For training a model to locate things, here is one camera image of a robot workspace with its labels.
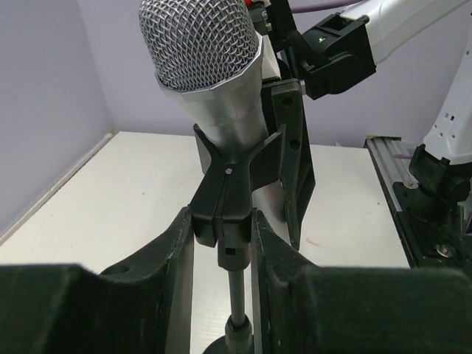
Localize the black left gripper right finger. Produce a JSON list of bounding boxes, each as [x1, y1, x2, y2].
[[251, 211, 471, 353]]

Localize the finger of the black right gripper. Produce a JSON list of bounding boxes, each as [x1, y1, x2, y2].
[[271, 79, 316, 250]]

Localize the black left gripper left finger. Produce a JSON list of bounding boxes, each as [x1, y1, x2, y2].
[[1, 208, 194, 353]]

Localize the silver microphone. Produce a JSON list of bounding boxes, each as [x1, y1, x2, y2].
[[138, 0, 291, 226]]

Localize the black round-base mic stand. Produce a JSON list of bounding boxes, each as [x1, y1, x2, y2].
[[190, 125, 285, 353]]

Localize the aluminium frame rail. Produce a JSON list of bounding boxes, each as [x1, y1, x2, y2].
[[364, 136, 417, 267]]

